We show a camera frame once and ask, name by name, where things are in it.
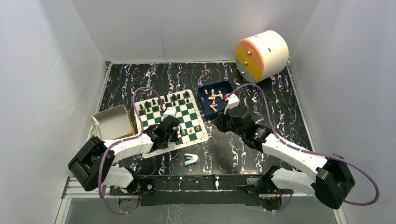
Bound small light blue stapler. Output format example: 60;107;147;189
184;154;199;167

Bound light pieces in tray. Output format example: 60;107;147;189
198;88;226;114

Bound gold metal tin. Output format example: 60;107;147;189
91;105;135;140

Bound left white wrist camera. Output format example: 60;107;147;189
163;107;177;119

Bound blue tray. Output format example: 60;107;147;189
198;81;233;120

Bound white cylindrical drawer cabinet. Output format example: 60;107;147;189
235;30;289;84

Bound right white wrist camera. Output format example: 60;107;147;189
224;93;240;114

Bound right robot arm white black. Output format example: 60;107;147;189
214;106;355;210

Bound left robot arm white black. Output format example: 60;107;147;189
68;116;180;194

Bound dark chess pieces row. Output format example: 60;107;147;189
135;90;194;115

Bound green white chess board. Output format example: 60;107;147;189
135;89;209;159

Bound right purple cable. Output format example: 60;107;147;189
227;83;380;213

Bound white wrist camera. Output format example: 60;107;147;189
163;107;177;119
224;93;240;114

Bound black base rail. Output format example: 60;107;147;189
110;175;293;207

